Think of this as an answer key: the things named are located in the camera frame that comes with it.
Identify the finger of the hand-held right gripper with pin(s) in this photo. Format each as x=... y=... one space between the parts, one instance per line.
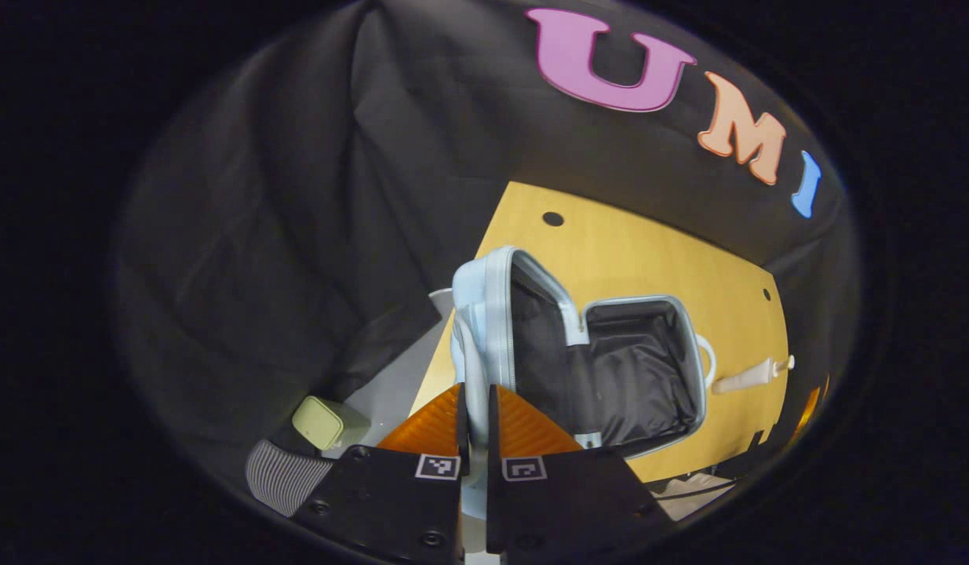
x=807 y=410

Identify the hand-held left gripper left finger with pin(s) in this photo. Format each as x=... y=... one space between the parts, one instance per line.
x=462 y=431

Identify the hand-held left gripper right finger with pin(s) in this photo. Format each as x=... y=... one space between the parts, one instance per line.
x=493 y=431

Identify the white pump bottle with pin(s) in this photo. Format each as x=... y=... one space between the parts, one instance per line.
x=747 y=380

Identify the light blue suitcase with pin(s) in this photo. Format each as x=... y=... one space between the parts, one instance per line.
x=610 y=377

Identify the pale green box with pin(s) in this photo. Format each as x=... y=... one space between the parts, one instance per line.
x=319 y=422

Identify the grey striped fabric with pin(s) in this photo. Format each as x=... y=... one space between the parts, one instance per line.
x=284 y=477

